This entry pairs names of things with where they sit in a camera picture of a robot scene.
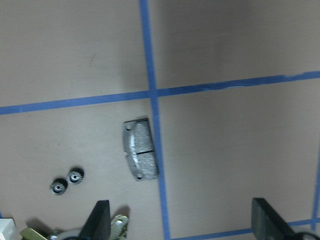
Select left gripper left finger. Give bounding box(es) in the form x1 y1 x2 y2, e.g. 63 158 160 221
78 200 111 240

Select white curved plastic part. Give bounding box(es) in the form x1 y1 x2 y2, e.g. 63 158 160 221
0 218 16 240

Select dark grey brake pad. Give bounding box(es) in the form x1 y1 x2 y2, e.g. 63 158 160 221
122 118 159 182

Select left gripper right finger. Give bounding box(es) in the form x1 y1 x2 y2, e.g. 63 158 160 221
251 197 295 240

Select black gear sideways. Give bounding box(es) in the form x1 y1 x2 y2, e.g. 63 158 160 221
49 178 68 196

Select olive metal brake shoe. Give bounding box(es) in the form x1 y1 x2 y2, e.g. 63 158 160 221
19 213 130 240

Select black bearing gear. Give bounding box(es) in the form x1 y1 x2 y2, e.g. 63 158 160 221
66 167 85 185

